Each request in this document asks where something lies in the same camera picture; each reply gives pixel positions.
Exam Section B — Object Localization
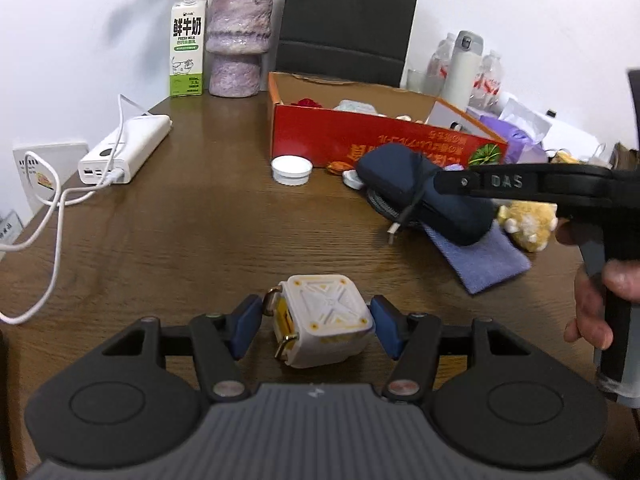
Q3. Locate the white yellow plush toy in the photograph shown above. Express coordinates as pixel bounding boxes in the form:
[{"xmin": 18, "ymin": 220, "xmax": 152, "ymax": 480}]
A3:
[{"xmin": 497, "ymin": 200, "xmax": 558, "ymax": 254}]

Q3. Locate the cream cube charger gadget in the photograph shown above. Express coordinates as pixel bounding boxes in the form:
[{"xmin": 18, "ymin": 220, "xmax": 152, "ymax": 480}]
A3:
[{"xmin": 264, "ymin": 274, "xmax": 374, "ymax": 368}]

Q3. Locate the purple woven pouch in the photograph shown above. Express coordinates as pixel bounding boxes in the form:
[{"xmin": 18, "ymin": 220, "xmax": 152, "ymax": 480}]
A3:
[{"xmin": 423, "ymin": 222, "xmax": 532, "ymax": 295}]

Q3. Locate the navy blue zip case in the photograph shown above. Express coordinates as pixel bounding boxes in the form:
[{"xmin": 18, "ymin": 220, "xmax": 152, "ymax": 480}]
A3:
[{"xmin": 356, "ymin": 144, "xmax": 494, "ymax": 246}]

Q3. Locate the white jar lid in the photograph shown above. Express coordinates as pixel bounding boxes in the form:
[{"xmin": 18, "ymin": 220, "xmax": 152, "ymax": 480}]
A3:
[{"xmin": 271, "ymin": 155, "xmax": 314, "ymax": 186}]

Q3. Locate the red fabric rose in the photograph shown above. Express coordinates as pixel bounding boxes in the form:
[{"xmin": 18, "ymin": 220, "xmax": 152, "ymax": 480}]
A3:
[{"xmin": 292, "ymin": 98, "xmax": 323, "ymax": 108}]

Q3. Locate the person right hand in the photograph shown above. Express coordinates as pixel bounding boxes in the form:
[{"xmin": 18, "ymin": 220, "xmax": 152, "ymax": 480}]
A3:
[{"xmin": 554, "ymin": 219, "xmax": 640, "ymax": 350}]

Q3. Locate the yellow ceramic mug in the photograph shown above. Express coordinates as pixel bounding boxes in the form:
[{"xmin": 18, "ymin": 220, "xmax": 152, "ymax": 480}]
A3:
[{"xmin": 546, "ymin": 150, "xmax": 580, "ymax": 164}]

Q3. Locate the purple tissue pack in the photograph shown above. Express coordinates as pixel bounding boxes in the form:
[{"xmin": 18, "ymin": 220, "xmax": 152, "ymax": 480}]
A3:
[{"xmin": 480, "ymin": 115, "xmax": 548, "ymax": 164}]

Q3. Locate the water bottle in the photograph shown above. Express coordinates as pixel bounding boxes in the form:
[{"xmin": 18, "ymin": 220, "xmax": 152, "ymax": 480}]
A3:
[
  {"xmin": 470, "ymin": 50, "xmax": 503, "ymax": 110},
  {"xmin": 424, "ymin": 32, "xmax": 457, "ymax": 96}
]

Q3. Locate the small orange snack packet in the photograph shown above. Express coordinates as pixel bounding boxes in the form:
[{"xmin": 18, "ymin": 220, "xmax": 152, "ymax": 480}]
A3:
[{"xmin": 326, "ymin": 162, "xmax": 354, "ymax": 176}]

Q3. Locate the white thermos bottle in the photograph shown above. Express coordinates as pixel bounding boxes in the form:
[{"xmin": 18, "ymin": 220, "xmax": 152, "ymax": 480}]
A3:
[{"xmin": 439, "ymin": 30, "xmax": 484, "ymax": 112}]

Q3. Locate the red cardboard box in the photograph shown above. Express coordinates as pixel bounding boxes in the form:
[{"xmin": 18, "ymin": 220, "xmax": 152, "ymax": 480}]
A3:
[{"xmin": 268, "ymin": 72, "xmax": 506, "ymax": 167}]

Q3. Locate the white power bank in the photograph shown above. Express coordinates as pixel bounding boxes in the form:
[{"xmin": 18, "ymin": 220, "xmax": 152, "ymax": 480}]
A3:
[{"xmin": 78, "ymin": 115, "xmax": 172, "ymax": 185}]

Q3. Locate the white booklet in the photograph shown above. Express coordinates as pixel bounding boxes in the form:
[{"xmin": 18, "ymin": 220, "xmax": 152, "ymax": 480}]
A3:
[{"xmin": 13, "ymin": 141, "xmax": 89, "ymax": 214}]

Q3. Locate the milk carton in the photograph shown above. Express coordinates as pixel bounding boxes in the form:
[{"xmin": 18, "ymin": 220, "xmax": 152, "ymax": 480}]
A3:
[{"xmin": 169, "ymin": 0, "xmax": 208, "ymax": 96}]

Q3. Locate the purple marbled vase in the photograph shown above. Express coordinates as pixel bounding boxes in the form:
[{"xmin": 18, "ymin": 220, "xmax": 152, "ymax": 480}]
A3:
[{"xmin": 205, "ymin": 0, "xmax": 274, "ymax": 98}]

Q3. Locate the black paper bag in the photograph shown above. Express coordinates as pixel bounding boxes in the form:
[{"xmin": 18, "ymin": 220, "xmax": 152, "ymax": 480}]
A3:
[{"xmin": 276, "ymin": 0, "xmax": 416, "ymax": 88}]

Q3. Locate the white charging cable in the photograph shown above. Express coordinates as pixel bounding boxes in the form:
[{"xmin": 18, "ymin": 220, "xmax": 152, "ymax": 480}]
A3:
[{"xmin": 0, "ymin": 93, "xmax": 151, "ymax": 326}]

